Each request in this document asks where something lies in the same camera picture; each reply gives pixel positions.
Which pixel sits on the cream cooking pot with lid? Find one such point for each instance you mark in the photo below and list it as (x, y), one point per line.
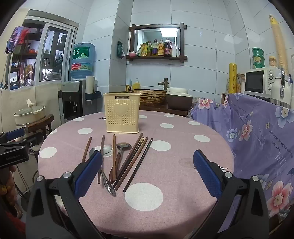
(28, 115)

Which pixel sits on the amber sauce bottle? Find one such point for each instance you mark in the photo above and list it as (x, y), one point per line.
(161, 48)

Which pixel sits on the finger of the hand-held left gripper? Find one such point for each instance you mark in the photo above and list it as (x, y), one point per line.
(34, 139)
(16, 134)

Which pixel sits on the beige cloth cover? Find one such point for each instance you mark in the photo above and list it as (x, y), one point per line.
(46, 101)

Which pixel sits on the reddish brown wooden chopstick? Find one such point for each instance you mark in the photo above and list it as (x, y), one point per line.
(101, 156)
(88, 147)
(114, 158)

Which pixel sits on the yellow printed cylinder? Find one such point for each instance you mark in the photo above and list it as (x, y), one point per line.
(232, 78)

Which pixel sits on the green wall holder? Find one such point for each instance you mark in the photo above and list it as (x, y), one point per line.
(120, 49)

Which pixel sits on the dark soy sauce bottle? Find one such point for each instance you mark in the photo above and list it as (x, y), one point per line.
(168, 48)

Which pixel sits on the round metal spoon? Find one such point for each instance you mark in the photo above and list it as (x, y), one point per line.
(107, 149)

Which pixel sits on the bronze faucet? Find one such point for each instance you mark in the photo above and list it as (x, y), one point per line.
(165, 83)

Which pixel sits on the green glass bottle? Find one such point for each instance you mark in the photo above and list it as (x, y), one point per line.
(149, 49)

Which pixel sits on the large metal spoon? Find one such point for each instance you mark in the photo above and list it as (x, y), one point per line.
(108, 183)

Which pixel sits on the black chopstick with gold band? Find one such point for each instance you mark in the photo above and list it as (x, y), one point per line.
(140, 160)

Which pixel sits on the cream plastic utensil holder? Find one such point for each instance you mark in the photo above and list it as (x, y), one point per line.
(121, 121)

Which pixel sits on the sliding window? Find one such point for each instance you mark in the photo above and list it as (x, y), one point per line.
(52, 52)

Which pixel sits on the small wooden box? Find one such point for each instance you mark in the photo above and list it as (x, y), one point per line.
(224, 98)

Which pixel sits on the dark brown chopstick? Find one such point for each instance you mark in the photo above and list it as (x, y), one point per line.
(132, 151)
(135, 154)
(134, 160)

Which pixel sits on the woven basket basin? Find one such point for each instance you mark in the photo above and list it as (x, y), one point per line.
(151, 97)

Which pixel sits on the wooden framed mirror shelf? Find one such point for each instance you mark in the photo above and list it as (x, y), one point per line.
(132, 41)

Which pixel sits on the person's left hand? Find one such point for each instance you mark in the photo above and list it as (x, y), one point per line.
(5, 187)

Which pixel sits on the tall yellow cup stack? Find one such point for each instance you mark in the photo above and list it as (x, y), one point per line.
(279, 46)

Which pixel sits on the yellow soap bottle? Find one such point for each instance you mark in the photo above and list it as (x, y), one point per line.
(136, 85)

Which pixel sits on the dark wooden stool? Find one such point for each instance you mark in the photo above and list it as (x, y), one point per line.
(42, 123)

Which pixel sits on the green instant noodle cup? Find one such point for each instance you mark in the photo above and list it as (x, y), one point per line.
(259, 65)
(258, 51)
(258, 59)

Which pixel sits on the small pink bowl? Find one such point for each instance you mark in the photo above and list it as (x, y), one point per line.
(132, 54)

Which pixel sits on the white and brown rice cooker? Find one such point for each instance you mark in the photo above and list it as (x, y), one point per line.
(179, 98)

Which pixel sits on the grey water dispenser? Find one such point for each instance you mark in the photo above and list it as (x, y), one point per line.
(71, 101)

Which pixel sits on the dark wooden sink stand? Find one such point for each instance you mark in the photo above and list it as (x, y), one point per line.
(160, 109)

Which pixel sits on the blue cup holder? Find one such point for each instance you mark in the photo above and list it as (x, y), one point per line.
(93, 96)

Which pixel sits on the yellow snack pouch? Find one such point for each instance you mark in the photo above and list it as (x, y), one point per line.
(142, 50)

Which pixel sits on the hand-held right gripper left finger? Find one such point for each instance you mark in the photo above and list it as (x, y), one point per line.
(88, 174)

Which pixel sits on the smartphone on mount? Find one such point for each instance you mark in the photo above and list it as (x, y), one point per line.
(13, 40)

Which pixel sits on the beige paper cup stack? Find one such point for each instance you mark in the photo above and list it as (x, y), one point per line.
(90, 83)

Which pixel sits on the pink polka-dot tablecloth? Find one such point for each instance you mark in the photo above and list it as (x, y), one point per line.
(172, 147)

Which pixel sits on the white plastic bottle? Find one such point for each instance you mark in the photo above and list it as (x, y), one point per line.
(174, 50)

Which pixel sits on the purple floral cloth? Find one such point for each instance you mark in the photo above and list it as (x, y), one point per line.
(252, 137)

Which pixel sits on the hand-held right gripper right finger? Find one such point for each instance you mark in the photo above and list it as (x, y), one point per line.
(206, 177)

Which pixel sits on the glass jar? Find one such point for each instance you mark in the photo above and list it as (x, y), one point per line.
(240, 83)

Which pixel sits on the blue water jug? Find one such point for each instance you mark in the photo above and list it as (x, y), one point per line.
(82, 59)

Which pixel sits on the white microwave oven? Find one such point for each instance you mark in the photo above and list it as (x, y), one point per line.
(253, 81)

